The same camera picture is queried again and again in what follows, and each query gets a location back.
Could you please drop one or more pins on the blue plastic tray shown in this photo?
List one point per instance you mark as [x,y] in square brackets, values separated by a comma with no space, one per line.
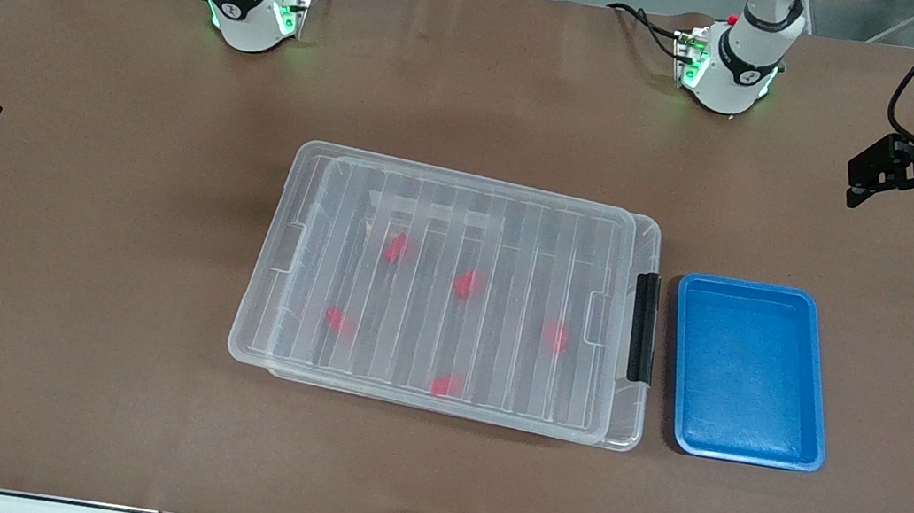
[748,378]

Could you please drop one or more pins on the clear ribbed plastic lid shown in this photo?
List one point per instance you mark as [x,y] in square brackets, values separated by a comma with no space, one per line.
[495,369]

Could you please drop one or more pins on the clear plastic storage box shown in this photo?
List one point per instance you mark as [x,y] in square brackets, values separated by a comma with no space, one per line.
[623,423]

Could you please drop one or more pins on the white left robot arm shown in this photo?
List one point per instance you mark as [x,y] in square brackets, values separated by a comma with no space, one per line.
[743,64]

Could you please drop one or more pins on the small red knob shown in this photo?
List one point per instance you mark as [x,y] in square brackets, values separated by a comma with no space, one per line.
[733,20]

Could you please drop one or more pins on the red block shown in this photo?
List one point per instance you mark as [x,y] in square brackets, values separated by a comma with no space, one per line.
[467,285]
[556,335]
[398,248]
[339,320]
[446,385]

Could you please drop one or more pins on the brown table cover sheet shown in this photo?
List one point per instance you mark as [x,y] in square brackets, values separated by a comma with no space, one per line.
[60,281]

